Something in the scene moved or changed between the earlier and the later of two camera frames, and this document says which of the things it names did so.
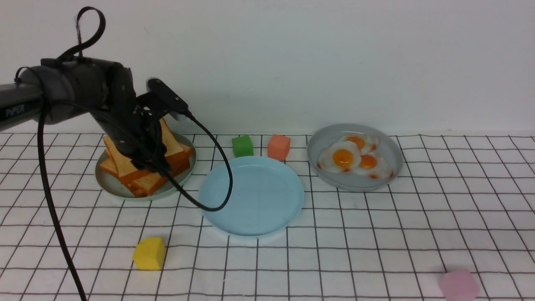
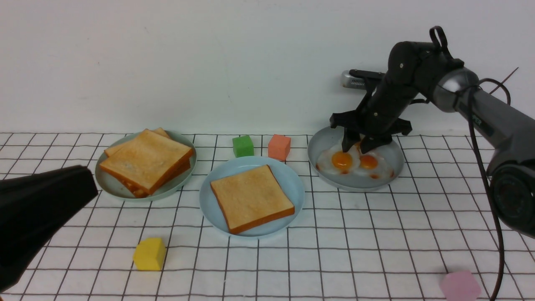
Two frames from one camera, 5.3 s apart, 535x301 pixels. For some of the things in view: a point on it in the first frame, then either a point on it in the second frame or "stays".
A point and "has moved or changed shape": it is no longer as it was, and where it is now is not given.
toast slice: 173,145 → 252,199
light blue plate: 251,196 stays
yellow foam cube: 149,254 stays
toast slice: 124,166 has moved or changed shape
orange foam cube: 278,147 stays
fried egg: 342,156 stays
